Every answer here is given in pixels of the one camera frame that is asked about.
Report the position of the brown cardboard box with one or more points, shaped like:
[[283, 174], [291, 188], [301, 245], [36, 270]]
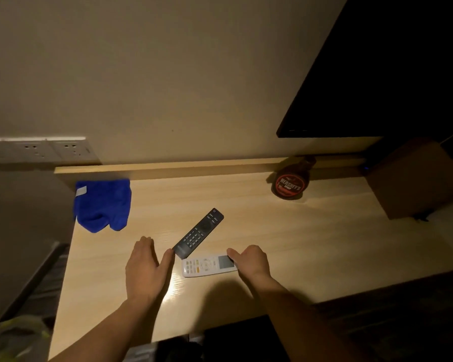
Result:
[[415, 177]]

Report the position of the black remote control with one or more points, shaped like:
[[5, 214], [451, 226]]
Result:
[[198, 233]]

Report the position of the brown syrup bottle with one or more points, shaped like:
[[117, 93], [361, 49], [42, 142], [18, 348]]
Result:
[[290, 182]]

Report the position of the translucent plastic bag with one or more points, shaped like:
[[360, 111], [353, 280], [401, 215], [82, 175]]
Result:
[[15, 339]]

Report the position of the black device with blue light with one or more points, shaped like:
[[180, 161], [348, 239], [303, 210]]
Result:
[[364, 168]]

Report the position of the person's right fingers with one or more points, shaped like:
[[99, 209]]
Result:
[[234, 254]]

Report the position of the person's left thumb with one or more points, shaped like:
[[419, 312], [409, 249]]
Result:
[[167, 260]]

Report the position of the person's right forearm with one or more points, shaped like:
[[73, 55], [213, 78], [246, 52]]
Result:
[[298, 320]]

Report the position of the person's left hand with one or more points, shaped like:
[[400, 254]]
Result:
[[145, 271]]

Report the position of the person's left forearm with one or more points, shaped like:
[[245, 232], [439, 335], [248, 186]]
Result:
[[113, 331]]

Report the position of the white remote control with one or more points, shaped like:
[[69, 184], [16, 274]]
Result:
[[205, 265]]

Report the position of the black television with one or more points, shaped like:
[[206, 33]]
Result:
[[381, 67]]

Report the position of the blue cloth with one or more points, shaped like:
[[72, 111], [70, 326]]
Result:
[[102, 205]]

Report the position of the white wall socket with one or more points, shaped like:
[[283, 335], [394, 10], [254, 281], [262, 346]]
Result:
[[0, 150], [73, 148], [36, 150]]

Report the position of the person's right hand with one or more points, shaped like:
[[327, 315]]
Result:
[[253, 262]]

